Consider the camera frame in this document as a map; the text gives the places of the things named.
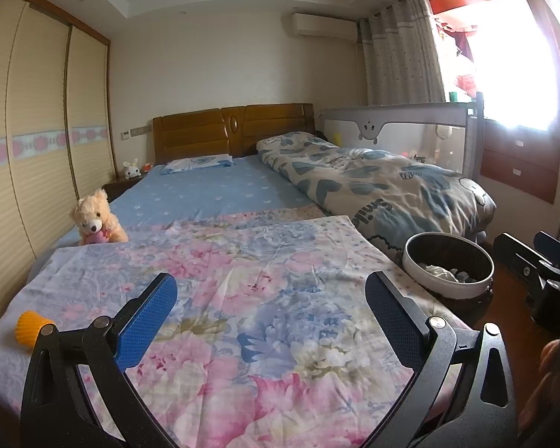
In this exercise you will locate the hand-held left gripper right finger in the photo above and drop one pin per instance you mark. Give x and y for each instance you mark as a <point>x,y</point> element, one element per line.
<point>394,324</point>

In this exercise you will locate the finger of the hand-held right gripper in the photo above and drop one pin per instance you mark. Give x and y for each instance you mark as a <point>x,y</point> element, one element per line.
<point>513,254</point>
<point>557,252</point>

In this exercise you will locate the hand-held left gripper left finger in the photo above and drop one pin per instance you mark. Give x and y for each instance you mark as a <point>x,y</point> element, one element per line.
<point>149,322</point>

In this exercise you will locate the white round bin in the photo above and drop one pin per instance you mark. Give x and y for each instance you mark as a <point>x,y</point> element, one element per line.
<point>448,290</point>

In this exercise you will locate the white tissue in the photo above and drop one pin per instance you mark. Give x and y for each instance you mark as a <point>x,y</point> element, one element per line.
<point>441,273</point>

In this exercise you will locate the person's right hand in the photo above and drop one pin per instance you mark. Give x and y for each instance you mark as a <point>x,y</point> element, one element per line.
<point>548,396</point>

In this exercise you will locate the red brown drawer chest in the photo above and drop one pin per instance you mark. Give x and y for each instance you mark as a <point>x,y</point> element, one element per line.
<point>518,163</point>

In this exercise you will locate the pink floral sheet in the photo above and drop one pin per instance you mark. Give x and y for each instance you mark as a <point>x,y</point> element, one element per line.
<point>261,336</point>

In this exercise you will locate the beige teddy bear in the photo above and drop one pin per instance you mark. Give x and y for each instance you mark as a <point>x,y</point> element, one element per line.
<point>93,217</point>

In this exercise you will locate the short orange foam net sleeve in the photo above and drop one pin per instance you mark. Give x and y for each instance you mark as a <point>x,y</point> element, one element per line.
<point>30,329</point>

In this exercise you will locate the dark wooden nightstand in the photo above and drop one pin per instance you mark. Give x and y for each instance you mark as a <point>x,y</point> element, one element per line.
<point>119,189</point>

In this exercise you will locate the heart printed quilt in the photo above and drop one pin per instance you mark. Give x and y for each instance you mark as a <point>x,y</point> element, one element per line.
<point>378,186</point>

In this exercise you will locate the blue dotted bed sheet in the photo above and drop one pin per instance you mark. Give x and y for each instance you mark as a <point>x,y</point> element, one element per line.
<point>205,191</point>

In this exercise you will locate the white rabbit plush toy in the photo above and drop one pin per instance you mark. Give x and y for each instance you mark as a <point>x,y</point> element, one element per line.
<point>131,170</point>

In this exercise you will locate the small orange toy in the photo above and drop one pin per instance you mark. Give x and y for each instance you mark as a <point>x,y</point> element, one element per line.
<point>147,167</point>

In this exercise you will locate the blue printed pillow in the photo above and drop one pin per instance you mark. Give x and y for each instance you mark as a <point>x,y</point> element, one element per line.
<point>196,163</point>

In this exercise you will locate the wooden headboard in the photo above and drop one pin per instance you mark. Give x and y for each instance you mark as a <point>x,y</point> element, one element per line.
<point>196,133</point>

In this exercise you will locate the bright window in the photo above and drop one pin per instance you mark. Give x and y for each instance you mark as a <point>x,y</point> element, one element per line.
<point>508,56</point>

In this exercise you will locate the grey patterned curtain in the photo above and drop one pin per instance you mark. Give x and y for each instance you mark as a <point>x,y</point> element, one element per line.
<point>401,56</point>

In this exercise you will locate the beige sliding door wardrobe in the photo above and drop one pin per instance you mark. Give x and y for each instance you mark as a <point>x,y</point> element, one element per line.
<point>37,102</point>

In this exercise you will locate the white air conditioner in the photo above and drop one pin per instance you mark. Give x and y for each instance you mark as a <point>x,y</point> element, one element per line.
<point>322,25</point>

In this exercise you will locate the grey bed guard rail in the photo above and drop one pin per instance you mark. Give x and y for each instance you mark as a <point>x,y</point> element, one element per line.
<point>401,123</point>

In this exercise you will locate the wall switch panel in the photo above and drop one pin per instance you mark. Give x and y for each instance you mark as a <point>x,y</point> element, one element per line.
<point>136,132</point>

